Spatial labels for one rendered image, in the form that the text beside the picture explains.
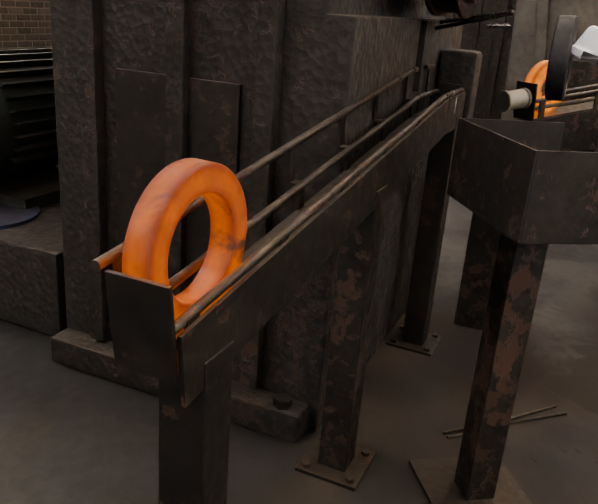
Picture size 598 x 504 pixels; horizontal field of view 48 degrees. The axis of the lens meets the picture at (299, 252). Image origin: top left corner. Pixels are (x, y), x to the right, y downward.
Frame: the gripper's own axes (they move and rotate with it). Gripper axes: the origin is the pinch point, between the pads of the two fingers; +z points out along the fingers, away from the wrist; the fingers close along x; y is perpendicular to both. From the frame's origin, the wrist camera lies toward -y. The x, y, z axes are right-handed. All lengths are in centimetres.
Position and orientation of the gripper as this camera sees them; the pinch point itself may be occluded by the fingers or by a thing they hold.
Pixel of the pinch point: (563, 48)
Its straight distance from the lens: 139.2
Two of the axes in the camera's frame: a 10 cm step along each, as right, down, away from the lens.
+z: -8.6, -4.4, 2.6
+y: 3.0, -8.4, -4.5
